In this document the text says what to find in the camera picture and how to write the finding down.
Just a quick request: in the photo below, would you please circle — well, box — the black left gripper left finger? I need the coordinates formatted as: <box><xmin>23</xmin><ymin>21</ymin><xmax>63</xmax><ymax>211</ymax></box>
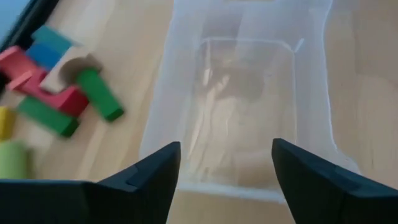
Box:
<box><xmin>0</xmin><ymin>141</ymin><xmax>182</xmax><ymax>224</ymax></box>

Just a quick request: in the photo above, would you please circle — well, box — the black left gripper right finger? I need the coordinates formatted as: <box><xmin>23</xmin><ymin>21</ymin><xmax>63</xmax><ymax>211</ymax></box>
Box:
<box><xmin>272</xmin><ymin>138</ymin><xmax>398</xmax><ymax>224</ymax></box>

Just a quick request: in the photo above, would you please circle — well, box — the light green cylinder block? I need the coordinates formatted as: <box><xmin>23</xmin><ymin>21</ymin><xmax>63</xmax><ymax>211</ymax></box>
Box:
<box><xmin>0</xmin><ymin>140</ymin><xmax>34</xmax><ymax>180</ymax></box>

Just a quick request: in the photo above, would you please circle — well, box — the green rectangular block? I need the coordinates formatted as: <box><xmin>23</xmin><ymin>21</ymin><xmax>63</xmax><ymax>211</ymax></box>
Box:
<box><xmin>17</xmin><ymin>95</ymin><xmax>80</xmax><ymax>138</ymax></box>
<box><xmin>75</xmin><ymin>67</ymin><xmax>125</xmax><ymax>123</ymax></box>

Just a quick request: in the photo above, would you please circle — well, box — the red arch block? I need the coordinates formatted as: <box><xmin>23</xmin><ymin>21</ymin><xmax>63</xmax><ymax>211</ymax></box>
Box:
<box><xmin>18</xmin><ymin>70</ymin><xmax>91</xmax><ymax>118</ymax></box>

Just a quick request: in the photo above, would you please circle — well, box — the clear plastic bin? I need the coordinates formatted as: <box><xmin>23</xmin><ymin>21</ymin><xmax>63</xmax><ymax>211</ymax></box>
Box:
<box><xmin>138</xmin><ymin>0</ymin><xmax>361</xmax><ymax>205</ymax></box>

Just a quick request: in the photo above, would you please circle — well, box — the natural wood arch block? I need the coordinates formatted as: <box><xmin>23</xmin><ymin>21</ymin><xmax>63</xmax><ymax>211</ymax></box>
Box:
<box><xmin>39</xmin><ymin>54</ymin><xmax>103</xmax><ymax>94</ymax></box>

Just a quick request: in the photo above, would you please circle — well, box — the yellow rectangular block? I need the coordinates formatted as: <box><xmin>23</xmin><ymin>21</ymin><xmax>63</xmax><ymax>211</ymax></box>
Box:
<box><xmin>0</xmin><ymin>105</ymin><xmax>16</xmax><ymax>141</ymax></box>

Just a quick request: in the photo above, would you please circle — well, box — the red rectangular block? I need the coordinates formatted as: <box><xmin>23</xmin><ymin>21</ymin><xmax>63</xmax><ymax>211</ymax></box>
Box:
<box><xmin>0</xmin><ymin>45</ymin><xmax>47</xmax><ymax>91</ymax></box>

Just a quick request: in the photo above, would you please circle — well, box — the teal blue rectangular block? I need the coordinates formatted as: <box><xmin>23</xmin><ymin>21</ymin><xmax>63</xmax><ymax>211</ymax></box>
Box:
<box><xmin>30</xmin><ymin>25</ymin><xmax>78</xmax><ymax>55</ymax></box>

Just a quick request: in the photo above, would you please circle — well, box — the black aluminium table frame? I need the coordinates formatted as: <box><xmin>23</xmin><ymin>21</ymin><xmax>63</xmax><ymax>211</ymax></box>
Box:
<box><xmin>0</xmin><ymin>0</ymin><xmax>60</xmax><ymax>54</ymax></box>

